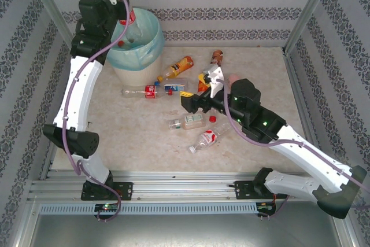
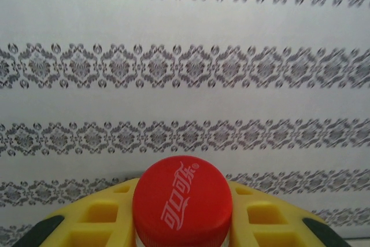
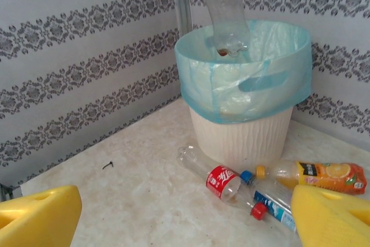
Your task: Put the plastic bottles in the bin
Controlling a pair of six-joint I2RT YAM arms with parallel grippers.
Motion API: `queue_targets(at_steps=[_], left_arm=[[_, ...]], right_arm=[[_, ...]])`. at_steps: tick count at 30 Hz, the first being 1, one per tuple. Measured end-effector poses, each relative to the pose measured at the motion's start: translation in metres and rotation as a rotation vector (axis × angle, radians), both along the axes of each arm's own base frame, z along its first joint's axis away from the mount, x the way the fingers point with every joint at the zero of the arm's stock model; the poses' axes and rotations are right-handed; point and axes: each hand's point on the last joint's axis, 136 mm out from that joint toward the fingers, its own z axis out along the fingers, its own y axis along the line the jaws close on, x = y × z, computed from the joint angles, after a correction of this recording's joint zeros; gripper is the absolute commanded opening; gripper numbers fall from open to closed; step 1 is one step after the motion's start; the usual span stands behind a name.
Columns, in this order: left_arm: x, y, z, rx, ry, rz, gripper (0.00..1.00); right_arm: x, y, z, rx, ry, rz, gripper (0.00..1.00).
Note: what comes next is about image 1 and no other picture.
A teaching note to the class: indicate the clear bottle with red cap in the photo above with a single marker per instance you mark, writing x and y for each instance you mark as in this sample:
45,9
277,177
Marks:
121,43

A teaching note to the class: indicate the tea bottle green-white floral label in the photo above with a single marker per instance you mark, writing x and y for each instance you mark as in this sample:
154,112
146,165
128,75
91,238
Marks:
190,122

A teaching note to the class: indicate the brown label plastic bottle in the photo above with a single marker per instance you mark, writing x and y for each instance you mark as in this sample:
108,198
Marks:
217,57

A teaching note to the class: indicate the left small circuit board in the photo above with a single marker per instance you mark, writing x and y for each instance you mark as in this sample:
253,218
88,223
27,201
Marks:
107,207

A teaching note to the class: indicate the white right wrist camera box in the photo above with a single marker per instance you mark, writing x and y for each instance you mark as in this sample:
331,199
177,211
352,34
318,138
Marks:
215,77

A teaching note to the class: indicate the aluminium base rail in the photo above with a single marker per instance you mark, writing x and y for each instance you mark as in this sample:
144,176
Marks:
185,184

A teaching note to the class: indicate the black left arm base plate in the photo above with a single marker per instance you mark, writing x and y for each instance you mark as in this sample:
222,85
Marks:
125,190

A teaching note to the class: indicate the orange juice bottle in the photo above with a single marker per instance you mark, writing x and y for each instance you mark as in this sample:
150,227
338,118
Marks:
179,67

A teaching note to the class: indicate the aluminium side rail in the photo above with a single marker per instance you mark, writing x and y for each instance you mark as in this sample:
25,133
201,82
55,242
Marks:
48,169
300,102

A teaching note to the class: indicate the teal plastic bin liner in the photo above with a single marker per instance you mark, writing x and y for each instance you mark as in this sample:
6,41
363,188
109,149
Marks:
150,36

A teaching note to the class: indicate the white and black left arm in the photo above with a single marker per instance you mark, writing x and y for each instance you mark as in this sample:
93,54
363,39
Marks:
78,93

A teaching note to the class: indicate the clear water bottle red label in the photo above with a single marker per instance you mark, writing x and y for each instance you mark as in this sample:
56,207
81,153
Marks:
208,138

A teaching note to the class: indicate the red bottle cap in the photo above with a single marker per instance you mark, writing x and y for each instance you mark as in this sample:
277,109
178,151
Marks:
213,119

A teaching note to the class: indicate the grey sheet metal panel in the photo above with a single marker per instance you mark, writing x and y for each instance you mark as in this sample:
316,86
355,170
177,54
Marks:
185,232

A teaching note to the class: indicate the aluminium frame post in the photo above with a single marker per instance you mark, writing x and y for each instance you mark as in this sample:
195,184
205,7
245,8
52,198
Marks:
47,4
310,7

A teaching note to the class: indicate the clear bottle blue label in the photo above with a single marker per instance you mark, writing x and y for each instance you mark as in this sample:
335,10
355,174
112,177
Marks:
174,87

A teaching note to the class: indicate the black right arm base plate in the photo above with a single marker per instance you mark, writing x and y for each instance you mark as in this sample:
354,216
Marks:
242,189

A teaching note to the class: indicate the right small circuit board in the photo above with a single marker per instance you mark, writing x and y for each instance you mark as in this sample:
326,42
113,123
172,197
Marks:
266,205

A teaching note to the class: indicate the white ribbed plastic bin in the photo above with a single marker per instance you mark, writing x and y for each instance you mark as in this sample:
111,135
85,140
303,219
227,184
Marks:
136,76

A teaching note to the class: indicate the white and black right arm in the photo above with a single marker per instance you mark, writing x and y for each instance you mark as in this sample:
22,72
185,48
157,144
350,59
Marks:
303,154

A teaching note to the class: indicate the small circuit board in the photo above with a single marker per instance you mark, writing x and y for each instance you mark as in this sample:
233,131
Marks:
107,207
266,205

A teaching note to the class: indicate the clear cola bottle red label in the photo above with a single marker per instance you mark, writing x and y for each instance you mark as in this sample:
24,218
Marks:
131,18
150,91

